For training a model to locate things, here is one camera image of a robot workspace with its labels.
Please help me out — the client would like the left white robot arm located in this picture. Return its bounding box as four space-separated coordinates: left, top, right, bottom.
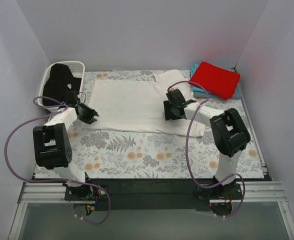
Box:
33 90 99 200

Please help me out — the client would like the white plastic basket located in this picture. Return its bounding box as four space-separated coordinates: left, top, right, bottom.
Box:
34 61 85 112

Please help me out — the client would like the white t shirt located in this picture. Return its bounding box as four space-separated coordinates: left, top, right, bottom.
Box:
83 69 205 137

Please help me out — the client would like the red folded t shirt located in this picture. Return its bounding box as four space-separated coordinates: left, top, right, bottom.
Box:
190 61 240 101

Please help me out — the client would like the purple cable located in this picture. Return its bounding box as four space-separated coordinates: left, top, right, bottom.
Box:
167 80 246 219
4 96 112 225

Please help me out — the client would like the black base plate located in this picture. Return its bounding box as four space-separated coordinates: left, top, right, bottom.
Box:
64 178 243 212

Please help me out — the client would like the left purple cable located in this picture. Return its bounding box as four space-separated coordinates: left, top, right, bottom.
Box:
4 96 112 225

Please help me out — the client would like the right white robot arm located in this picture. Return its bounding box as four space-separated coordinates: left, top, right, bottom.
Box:
163 89 251 199

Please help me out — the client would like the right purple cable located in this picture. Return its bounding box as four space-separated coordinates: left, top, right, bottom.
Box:
167 80 246 219

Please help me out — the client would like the blue folded t shirt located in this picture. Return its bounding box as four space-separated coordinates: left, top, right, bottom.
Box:
190 63 242 100

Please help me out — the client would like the black t shirt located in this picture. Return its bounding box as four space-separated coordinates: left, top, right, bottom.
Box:
42 63 82 103

